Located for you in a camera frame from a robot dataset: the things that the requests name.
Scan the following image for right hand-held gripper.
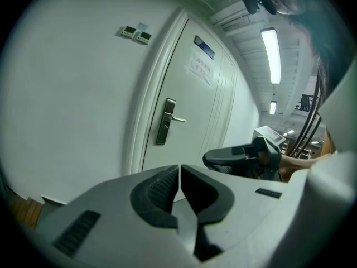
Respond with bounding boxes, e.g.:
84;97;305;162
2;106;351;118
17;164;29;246
202;125;287;180

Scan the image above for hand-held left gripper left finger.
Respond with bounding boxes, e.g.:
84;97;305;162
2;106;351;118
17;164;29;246
37;164;196;268

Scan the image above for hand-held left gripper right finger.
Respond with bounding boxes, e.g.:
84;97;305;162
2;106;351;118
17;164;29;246
180;164;290;262

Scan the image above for white door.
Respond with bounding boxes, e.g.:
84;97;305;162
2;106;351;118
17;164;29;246
142;17;239;173

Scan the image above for silver door lock with lever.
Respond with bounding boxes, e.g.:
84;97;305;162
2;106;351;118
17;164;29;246
155;97;187;146

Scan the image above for person's right forearm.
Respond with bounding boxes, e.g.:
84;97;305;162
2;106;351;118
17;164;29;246
278;152;335;184

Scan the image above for blue door sign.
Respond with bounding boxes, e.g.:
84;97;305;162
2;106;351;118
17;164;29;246
194;34;216;60

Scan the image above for brown wooden board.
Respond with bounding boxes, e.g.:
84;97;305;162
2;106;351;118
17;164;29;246
7;196;43;230

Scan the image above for black machine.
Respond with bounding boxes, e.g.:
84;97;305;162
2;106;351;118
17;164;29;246
295;93;312;112

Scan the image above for white paper notice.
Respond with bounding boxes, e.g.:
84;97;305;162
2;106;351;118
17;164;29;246
184;47;215;87

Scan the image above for long ceiling light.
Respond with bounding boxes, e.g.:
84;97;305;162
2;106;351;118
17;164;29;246
260;27;282;85

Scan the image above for black cable bundle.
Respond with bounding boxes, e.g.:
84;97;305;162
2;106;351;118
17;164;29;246
290;57;323;160

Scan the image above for white wall thermostat panel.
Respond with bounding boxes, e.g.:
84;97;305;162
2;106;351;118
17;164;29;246
116;25;137;37
136;31;153;45

